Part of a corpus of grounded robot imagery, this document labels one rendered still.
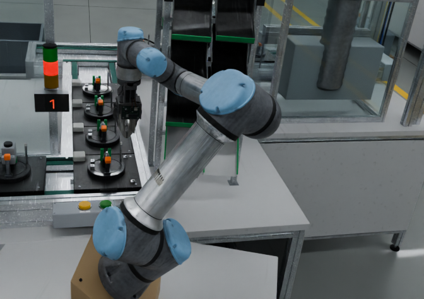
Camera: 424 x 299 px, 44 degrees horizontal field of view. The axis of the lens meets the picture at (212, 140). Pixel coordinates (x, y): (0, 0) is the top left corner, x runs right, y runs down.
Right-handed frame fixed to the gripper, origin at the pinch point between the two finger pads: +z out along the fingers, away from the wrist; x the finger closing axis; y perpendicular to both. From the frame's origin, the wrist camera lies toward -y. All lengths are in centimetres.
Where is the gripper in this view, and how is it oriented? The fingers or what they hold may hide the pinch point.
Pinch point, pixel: (126, 133)
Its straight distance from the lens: 174.1
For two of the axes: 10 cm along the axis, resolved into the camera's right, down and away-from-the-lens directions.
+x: 9.7, -0.2, 2.5
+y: 2.3, 4.8, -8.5
